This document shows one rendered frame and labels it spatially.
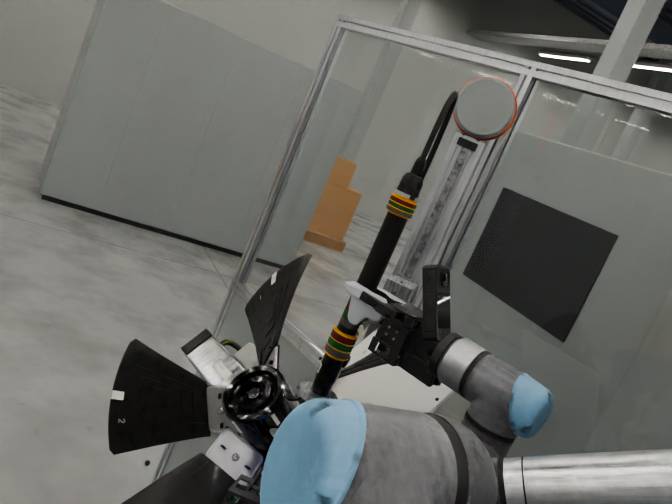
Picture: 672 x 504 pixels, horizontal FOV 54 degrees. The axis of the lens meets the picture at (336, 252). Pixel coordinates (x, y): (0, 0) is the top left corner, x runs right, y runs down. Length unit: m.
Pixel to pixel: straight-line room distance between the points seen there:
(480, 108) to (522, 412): 0.99
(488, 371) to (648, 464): 0.23
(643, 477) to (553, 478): 0.09
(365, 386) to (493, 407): 0.58
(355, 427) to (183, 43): 6.00
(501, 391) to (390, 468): 0.41
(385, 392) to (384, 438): 0.90
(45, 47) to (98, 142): 6.68
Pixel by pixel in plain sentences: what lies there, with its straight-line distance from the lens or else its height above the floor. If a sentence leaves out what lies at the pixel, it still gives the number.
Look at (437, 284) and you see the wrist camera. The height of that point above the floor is 1.55.
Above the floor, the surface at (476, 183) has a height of 1.70.
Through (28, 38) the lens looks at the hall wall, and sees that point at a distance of 13.02.
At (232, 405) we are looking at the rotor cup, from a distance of 1.20.
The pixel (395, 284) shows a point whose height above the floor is 1.39.
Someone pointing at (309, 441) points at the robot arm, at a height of 1.47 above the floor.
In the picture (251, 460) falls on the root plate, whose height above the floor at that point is 1.11.
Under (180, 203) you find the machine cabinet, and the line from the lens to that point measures 6.66.
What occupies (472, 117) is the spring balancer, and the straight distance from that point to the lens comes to 1.74.
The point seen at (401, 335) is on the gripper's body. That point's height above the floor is 1.46.
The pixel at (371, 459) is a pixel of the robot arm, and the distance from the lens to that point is 0.53.
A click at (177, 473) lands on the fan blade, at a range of 1.19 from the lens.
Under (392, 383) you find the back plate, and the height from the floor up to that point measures 1.24.
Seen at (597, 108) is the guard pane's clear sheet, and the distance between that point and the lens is 1.77.
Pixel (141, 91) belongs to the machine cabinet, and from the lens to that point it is 6.41.
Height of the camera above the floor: 1.71
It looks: 11 degrees down
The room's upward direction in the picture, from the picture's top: 23 degrees clockwise
